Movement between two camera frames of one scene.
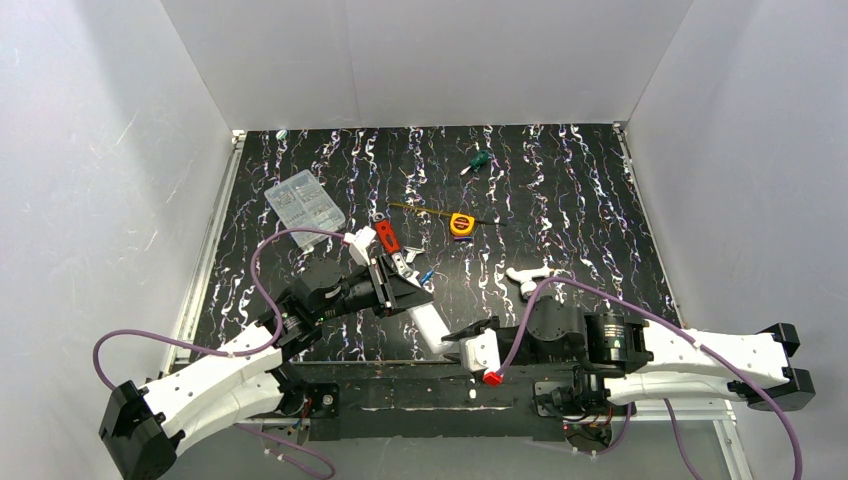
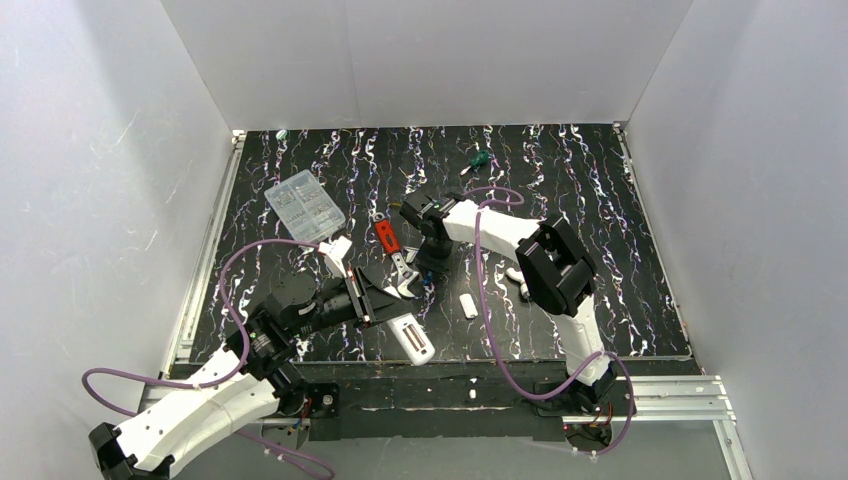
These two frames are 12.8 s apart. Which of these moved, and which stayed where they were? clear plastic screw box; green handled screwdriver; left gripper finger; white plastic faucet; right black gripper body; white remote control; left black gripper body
Moved: left gripper finger; right black gripper body; left black gripper body; white remote control
Stayed: green handled screwdriver; clear plastic screw box; white plastic faucet
